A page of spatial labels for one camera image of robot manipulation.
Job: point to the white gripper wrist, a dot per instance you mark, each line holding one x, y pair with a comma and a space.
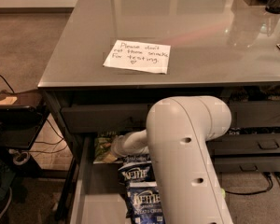
118, 146

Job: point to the green jalapeno chip bag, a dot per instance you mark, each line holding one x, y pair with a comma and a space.
102, 145

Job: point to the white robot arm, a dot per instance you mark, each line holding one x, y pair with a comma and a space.
175, 137

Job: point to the blue Kettle chip bag rear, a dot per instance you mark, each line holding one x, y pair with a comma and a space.
136, 158

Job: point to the blue kettle chip bag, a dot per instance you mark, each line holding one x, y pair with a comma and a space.
136, 158
146, 202
136, 177

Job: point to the blue Kettle chip bag middle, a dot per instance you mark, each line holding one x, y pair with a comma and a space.
136, 177

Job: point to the open middle drawer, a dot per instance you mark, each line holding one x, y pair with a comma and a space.
96, 190

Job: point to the grey top left drawer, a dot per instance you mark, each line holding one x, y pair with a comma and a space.
105, 117

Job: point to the grey drawer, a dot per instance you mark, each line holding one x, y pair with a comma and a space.
245, 144
247, 164
105, 117
255, 114

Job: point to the blue Kettle chip bag front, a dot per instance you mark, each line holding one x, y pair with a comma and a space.
146, 202

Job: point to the grey bottom right drawer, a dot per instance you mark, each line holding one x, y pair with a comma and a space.
247, 164

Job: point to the grey top right drawer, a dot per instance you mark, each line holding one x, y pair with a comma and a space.
255, 114

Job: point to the grey middle right drawer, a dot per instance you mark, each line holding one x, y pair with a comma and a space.
245, 144

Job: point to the black side cart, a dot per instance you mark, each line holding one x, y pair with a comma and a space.
22, 116

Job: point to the white handwritten paper note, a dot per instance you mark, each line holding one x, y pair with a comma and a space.
139, 56

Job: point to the green plastic crate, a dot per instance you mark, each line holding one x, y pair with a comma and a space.
0, 178

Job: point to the grey cabinet with drawers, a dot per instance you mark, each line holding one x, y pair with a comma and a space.
226, 48

